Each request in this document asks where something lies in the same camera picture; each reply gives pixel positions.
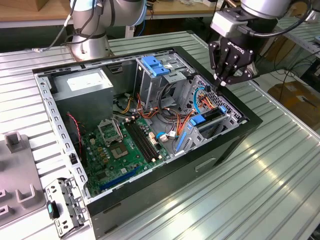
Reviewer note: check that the green motherboard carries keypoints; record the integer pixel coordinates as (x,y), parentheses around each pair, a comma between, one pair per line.
(125,165)

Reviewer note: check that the cardboard box on floor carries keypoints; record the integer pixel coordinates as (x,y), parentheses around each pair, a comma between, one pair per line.
(295,100)

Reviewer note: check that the grey metal disk bay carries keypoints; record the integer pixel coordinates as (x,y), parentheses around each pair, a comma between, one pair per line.
(233,117)

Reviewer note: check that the RAM slot white clips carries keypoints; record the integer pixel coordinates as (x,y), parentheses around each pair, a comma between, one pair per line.
(148,140)
(141,140)

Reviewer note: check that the grey metal drive cage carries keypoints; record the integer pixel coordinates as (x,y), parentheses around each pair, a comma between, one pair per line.
(147,87)

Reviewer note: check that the CPU socket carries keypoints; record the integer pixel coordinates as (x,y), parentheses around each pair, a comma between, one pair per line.
(118,150)

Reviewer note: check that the blue plastic drive latch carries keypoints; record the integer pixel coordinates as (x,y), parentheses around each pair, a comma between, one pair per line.
(155,66)

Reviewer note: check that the grey parts rack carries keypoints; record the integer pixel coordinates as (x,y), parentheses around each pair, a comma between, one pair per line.
(15,172)

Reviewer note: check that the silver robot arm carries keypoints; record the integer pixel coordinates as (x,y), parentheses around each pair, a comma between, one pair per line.
(87,42)

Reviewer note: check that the blue expansion slot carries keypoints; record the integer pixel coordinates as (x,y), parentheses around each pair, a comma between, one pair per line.
(120,178)

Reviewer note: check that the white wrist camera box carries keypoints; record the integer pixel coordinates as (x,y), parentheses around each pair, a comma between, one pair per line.
(225,25)

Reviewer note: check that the black PC case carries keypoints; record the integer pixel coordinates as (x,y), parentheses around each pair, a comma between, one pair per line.
(162,190)

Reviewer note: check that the grey power supply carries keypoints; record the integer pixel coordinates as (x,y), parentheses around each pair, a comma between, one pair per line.
(75,105)

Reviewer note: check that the hard disk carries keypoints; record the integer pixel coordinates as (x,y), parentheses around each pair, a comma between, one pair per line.
(198,120)

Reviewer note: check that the brown box under table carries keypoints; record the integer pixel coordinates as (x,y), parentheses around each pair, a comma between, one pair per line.
(275,47)

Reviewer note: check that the hinged metal slot bracket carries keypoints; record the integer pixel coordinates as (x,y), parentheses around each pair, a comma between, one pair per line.
(70,200)

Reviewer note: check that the metal slat side table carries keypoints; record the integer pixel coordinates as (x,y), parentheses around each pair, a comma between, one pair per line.
(302,37)

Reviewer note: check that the blue black latch clip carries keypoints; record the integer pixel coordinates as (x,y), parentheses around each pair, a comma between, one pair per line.
(51,209)

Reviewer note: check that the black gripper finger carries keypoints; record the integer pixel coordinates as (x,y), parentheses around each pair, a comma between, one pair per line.
(240,77)
(213,55)

